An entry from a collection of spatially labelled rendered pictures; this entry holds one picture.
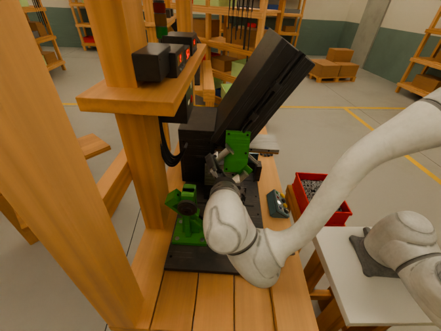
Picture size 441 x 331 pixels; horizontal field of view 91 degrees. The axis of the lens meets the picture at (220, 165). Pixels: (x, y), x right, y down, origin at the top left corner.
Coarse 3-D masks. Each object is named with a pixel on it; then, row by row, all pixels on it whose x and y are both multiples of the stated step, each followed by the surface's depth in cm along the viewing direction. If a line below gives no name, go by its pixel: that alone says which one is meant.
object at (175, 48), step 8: (168, 32) 101; (176, 32) 102; (184, 32) 103; (192, 32) 105; (168, 40) 93; (176, 40) 93; (184, 40) 93; (192, 40) 95; (176, 48) 71; (192, 48) 96; (176, 56) 67; (184, 56) 80; (176, 64) 68; (184, 64) 78; (176, 72) 69
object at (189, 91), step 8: (192, 88) 93; (192, 96) 92; (184, 104) 81; (192, 104) 96; (176, 112) 83; (184, 112) 83; (160, 120) 85; (168, 120) 85; (176, 120) 85; (184, 120) 85
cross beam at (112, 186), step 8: (120, 152) 82; (120, 160) 78; (112, 168) 74; (120, 168) 74; (128, 168) 79; (104, 176) 71; (112, 176) 71; (120, 176) 73; (128, 176) 79; (96, 184) 68; (104, 184) 68; (112, 184) 68; (120, 184) 73; (128, 184) 80; (104, 192) 65; (112, 192) 68; (120, 192) 74; (104, 200) 64; (112, 200) 69; (120, 200) 74; (112, 208) 69
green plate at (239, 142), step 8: (232, 136) 100; (240, 136) 100; (248, 136) 100; (232, 144) 102; (240, 144) 102; (248, 144) 102; (240, 152) 103; (248, 152) 103; (224, 160) 105; (232, 160) 105; (240, 160) 105; (224, 168) 107; (232, 168) 106; (240, 168) 106
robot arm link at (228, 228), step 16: (224, 192) 55; (208, 208) 51; (224, 208) 48; (240, 208) 51; (208, 224) 47; (224, 224) 45; (240, 224) 47; (208, 240) 46; (224, 240) 45; (240, 240) 46
